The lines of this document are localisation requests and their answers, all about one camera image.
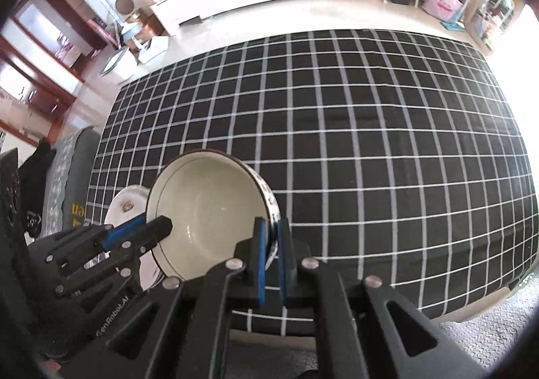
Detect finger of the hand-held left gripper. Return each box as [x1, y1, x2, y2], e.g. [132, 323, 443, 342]
[55, 216, 174, 299]
[44, 217, 148, 277]

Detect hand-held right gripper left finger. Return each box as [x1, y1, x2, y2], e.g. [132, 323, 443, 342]
[59, 217, 270, 379]

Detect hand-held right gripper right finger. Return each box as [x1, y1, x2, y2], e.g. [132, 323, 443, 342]
[277, 218, 490, 379]

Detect white plate with brown print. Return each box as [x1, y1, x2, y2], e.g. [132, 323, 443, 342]
[104, 185, 166, 291]

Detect dark rimmed dotted bowl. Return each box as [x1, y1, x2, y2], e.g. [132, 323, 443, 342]
[145, 150, 279, 282]

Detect grey sofa cover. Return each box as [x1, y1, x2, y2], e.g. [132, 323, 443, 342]
[42, 126, 102, 246]

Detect black garment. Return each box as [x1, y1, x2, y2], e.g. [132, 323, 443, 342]
[19, 140, 58, 236]

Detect black checked tablecloth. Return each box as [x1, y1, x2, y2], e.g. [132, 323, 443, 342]
[86, 29, 539, 338]

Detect red brown door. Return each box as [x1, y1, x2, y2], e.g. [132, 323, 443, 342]
[0, 0, 107, 140]

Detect white storage bin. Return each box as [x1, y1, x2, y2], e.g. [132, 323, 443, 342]
[101, 46, 139, 82]

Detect white cardboard box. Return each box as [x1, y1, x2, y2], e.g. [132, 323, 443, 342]
[137, 36, 170, 65]

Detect light blue broom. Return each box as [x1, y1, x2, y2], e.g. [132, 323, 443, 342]
[119, 22, 146, 43]

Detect brown cardboard boxes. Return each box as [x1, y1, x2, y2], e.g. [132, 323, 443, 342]
[137, 14, 166, 37]

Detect pink bag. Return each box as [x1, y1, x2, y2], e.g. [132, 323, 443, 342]
[422, 0, 464, 24]

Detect small cluttered shelf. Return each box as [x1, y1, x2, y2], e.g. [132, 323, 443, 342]
[467, 0, 517, 50]

